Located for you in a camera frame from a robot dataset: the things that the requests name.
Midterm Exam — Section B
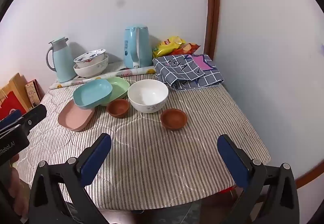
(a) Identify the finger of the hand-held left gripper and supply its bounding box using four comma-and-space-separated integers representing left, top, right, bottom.
19, 105, 47, 130

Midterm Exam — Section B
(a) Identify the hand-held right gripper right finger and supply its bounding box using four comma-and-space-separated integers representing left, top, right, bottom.
217, 134, 300, 224

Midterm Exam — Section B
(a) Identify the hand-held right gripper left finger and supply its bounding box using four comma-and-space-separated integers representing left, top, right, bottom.
28, 133, 112, 224

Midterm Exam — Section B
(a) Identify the small brown bowl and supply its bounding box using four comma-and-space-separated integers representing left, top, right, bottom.
160, 108, 188, 130
106, 99, 130, 119

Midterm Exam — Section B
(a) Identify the green plate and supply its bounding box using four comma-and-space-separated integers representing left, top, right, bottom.
100, 76, 131, 107

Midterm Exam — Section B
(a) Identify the white bowl with grey pattern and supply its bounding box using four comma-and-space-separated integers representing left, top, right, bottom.
128, 79, 169, 114

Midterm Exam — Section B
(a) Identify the patterned gift box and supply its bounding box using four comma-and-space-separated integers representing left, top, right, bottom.
25, 79, 42, 108

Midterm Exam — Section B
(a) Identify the red box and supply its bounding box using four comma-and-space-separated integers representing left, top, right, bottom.
0, 91, 26, 121

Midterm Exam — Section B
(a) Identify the wooden cutting board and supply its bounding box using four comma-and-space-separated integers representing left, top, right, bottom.
0, 73, 33, 110

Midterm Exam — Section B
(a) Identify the pink plate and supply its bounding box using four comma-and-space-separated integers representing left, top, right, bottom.
58, 100, 96, 132

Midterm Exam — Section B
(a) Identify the striped tablecloth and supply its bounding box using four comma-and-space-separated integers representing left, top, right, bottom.
15, 72, 271, 210

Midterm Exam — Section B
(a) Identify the light blue thermos jug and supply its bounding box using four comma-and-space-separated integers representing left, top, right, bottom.
46, 37, 77, 83

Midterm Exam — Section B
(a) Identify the blue plate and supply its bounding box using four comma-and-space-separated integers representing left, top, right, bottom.
73, 79, 113, 110

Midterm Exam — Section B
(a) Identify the large white bowl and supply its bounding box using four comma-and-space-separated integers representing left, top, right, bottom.
73, 54, 109, 78

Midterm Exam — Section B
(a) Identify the blue patterned porcelain bowl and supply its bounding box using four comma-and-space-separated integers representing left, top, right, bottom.
74, 49, 106, 68

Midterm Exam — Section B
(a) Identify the brown wooden baseboard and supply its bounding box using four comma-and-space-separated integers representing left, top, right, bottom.
295, 159, 324, 189

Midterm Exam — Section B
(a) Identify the fruit print table cover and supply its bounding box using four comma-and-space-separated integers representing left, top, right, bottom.
49, 61, 156, 90

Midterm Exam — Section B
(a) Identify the grey checked cloth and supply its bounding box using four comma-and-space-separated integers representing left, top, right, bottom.
152, 54, 225, 91

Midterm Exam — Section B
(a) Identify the light blue electric kettle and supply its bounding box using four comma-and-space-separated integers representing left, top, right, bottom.
124, 26, 153, 69

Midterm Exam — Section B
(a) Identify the red snack bag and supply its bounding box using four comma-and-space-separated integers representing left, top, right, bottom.
175, 42, 201, 56

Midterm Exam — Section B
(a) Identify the yellow snack bag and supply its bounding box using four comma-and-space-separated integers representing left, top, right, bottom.
152, 36, 186, 58

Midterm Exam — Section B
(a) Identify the brown wooden door frame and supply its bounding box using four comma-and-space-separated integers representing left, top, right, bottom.
205, 0, 221, 61

